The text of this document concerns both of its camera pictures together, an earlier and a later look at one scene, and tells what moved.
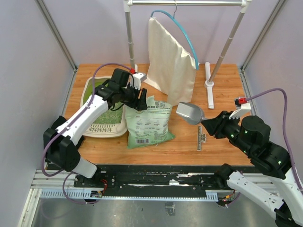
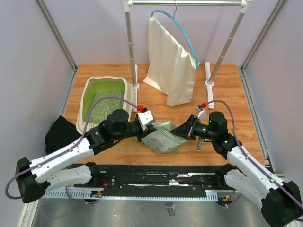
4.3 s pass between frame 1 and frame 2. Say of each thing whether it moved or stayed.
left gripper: moved
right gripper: moved
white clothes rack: stayed
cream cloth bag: stayed
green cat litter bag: moved
